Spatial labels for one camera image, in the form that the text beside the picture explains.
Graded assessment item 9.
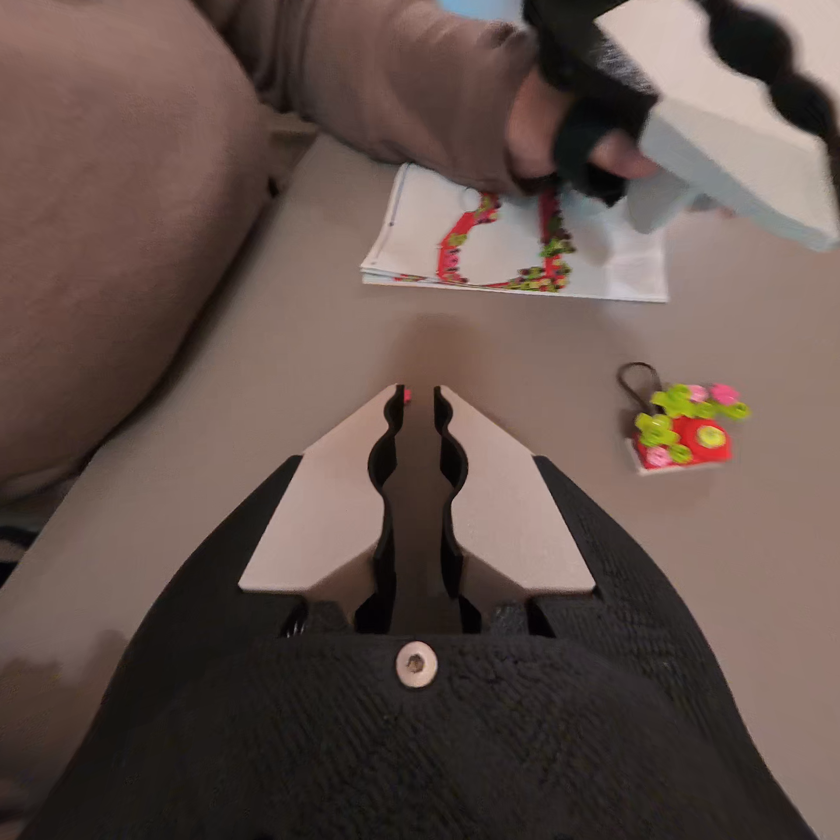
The light blue object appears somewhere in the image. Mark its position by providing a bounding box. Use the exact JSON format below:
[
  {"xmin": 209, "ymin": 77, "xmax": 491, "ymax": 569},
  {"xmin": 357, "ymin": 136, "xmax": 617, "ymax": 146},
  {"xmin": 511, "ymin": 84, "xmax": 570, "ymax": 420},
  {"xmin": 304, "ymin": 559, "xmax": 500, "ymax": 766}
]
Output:
[{"xmin": 436, "ymin": 0, "xmax": 527, "ymax": 25}]

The person's left hand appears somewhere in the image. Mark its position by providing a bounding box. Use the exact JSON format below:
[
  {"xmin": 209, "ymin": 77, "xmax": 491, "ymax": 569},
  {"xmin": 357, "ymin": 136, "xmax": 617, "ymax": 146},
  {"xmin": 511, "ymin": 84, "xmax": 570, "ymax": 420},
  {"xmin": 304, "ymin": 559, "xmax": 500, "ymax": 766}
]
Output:
[{"xmin": 507, "ymin": 64, "xmax": 661, "ymax": 196}]

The red flowered lego piece with string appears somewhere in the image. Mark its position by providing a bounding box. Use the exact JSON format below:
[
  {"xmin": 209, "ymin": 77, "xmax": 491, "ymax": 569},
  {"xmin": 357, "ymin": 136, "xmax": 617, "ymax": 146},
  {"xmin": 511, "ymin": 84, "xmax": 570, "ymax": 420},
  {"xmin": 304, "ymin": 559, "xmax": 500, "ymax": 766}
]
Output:
[{"xmin": 616, "ymin": 361, "xmax": 753, "ymax": 476}]

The lego instruction booklet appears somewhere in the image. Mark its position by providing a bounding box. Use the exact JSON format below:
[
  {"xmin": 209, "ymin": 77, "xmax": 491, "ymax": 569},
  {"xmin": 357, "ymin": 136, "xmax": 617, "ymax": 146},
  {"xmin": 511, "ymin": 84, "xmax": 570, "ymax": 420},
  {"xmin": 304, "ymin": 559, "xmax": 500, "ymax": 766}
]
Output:
[{"xmin": 359, "ymin": 161, "xmax": 671, "ymax": 305}]

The person's brown clothed torso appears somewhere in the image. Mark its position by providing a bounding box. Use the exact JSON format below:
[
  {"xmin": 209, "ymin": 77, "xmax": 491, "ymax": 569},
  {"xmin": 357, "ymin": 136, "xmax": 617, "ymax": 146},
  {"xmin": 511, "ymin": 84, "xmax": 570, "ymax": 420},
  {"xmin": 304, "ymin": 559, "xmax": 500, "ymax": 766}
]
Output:
[{"xmin": 0, "ymin": 0, "xmax": 280, "ymax": 504}]

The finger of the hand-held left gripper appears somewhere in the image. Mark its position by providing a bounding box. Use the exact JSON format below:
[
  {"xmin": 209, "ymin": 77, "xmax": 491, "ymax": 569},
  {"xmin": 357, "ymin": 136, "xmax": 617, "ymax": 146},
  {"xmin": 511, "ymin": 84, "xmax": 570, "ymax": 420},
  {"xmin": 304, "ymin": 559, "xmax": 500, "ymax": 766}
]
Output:
[
  {"xmin": 696, "ymin": 0, "xmax": 840, "ymax": 175},
  {"xmin": 594, "ymin": 0, "xmax": 840, "ymax": 255}
]

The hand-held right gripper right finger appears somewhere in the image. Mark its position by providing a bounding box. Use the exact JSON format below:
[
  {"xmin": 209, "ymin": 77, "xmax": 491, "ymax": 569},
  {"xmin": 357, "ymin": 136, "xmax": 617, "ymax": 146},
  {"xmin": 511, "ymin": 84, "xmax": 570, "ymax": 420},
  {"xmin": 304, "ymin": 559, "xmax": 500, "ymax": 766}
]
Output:
[{"xmin": 433, "ymin": 385, "xmax": 597, "ymax": 619}]

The person's left forearm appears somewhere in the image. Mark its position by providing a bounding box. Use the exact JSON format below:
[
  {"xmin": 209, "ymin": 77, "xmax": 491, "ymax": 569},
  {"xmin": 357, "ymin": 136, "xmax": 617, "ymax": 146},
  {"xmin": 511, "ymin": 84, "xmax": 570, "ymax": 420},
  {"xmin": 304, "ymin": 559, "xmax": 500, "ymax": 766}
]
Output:
[{"xmin": 196, "ymin": 0, "xmax": 547, "ymax": 195}]

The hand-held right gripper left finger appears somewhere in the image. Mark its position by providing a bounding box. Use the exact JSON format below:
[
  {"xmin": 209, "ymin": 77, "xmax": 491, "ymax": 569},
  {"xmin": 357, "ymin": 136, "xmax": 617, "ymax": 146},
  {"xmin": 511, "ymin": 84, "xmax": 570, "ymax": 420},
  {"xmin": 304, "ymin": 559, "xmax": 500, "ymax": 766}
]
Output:
[{"xmin": 238, "ymin": 383, "xmax": 406, "ymax": 616}]

